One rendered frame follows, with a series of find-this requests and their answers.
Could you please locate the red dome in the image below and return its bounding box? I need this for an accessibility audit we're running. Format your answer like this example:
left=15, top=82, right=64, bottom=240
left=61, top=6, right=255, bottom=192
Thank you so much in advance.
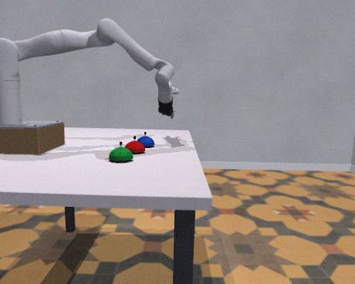
left=125, top=136, right=145, bottom=154

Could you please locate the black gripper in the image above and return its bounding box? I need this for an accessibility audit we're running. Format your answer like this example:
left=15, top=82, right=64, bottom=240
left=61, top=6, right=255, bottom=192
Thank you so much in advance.
left=158, top=87, right=179, bottom=119

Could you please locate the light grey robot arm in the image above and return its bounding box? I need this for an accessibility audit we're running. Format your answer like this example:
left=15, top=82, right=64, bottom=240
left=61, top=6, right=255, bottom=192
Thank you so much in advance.
left=0, top=19, right=174, bottom=125

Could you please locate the green dome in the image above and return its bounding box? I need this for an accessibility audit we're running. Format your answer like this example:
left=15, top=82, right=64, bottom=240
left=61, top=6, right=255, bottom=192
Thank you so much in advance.
left=109, top=141, right=133, bottom=163

